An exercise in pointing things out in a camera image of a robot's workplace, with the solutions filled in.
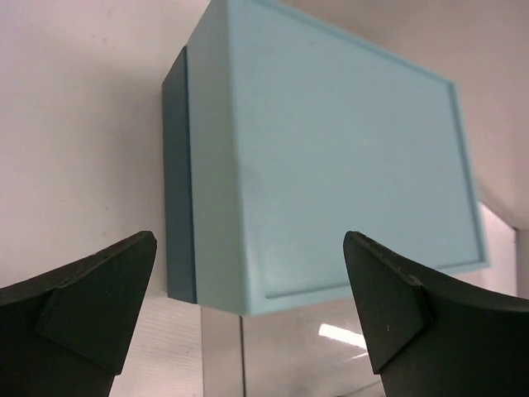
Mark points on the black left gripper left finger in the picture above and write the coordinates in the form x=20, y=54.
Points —
x=67, y=332

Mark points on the clear acrylic drawer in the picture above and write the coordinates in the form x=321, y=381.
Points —
x=290, y=353

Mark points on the light blue drawer box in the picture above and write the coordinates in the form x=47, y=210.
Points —
x=281, y=133

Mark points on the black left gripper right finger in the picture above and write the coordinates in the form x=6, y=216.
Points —
x=429, y=334

